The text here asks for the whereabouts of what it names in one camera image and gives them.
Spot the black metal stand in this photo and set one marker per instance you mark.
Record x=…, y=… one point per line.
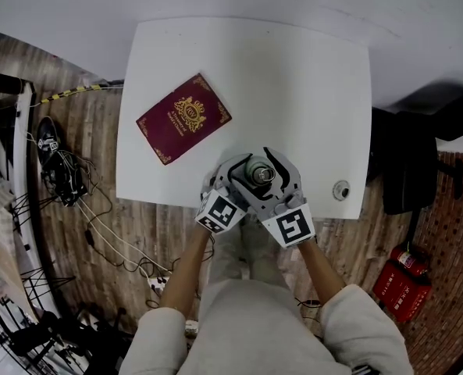
x=40, y=338

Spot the black metal railing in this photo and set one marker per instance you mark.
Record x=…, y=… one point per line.
x=1, y=82

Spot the person's cream clothing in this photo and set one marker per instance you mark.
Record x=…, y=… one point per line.
x=262, y=334

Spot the red fire extinguisher box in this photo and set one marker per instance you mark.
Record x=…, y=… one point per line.
x=401, y=295

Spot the white power strip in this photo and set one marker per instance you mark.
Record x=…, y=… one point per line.
x=157, y=284

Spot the small metal jar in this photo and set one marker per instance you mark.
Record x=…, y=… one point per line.
x=251, y=166

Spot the person's left shoe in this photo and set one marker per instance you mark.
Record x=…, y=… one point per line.
x=231, y=256

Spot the red fire extinguisher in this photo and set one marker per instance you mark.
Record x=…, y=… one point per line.
x=408, y=258

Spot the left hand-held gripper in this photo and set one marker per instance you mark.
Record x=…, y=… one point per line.
x=220, y=211

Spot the maroon book gold ornament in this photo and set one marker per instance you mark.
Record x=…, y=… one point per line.
x=184, y=119

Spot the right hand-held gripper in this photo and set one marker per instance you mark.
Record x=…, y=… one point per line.
x=289, y=225

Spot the black office chair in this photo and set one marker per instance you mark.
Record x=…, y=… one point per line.
x=410, y=170

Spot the person's right forearm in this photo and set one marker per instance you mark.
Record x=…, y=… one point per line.
x=321, y=272

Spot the person's left forearm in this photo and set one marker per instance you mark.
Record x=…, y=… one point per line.
x=184, y=276

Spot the white table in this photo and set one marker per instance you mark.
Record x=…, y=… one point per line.
x=293, y=92

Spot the yellow black striped tape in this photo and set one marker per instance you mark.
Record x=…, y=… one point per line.
x=79, y=89

